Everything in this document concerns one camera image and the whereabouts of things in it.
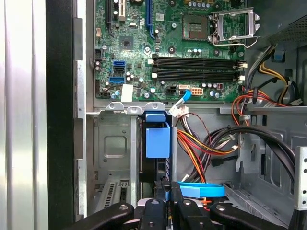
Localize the blue cable clip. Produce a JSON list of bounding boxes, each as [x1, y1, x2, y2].
[[273, 49, 286, 61]]

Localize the white expansion slot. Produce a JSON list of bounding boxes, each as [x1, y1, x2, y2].
[[118, 0, 126, 23]]

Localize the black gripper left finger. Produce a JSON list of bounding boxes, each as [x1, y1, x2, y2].
[[62, 180, 170, 230]]

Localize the black PC case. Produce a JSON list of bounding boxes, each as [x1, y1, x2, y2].
[[45, 0, 307, 230]]

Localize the grey power supply unit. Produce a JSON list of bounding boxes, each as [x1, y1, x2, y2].
[[250, 0, 307, 50]]

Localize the blue expansion slot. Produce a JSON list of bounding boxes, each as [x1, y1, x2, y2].
[[144, 0, 156, 42]]

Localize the green motherboard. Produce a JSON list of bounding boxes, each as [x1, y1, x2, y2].
[[94, 0, 248, 103]]

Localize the black expansion slot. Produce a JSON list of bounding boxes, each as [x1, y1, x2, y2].
[[106, 0, 113, 36]]

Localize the metal socket cover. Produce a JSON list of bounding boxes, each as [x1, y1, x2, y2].
[[212, 6, 261, 43]]

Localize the orange red yellow power wire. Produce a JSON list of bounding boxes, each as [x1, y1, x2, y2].
[[177, 129, 238, 205]]

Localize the wire locking lever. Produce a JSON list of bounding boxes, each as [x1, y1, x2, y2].
[[212, 35, 261, 47]]

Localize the hard disk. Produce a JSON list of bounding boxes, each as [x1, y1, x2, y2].
[[138, 110, 173, 190]]

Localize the CPU socket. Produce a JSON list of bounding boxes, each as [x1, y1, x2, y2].
[[181, 13, 209, 41]]

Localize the red orange wire bundle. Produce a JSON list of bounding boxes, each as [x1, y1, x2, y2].
[[231, 90, 288, 125]]

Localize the purple white wire bundle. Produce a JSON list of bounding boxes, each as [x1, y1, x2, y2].
[[171, 106, 213, 150]]

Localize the black chipset chip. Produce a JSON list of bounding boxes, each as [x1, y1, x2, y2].
[[119, 35, 134, 51]]

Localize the grey metal disk bay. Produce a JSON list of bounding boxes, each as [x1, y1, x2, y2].
[[86, 102, 179, 216]]

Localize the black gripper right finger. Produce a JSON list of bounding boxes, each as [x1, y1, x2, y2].
[[170, 181, 288, 230]]

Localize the thick black cable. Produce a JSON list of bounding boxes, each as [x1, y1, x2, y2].
[[202, 125, 296, 190]]

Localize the yellow black wire bundle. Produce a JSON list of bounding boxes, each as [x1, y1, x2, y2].
[[246, 45, 303, 106]]

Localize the white board sticker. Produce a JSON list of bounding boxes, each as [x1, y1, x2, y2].
[[121, 84, 134, 103]]

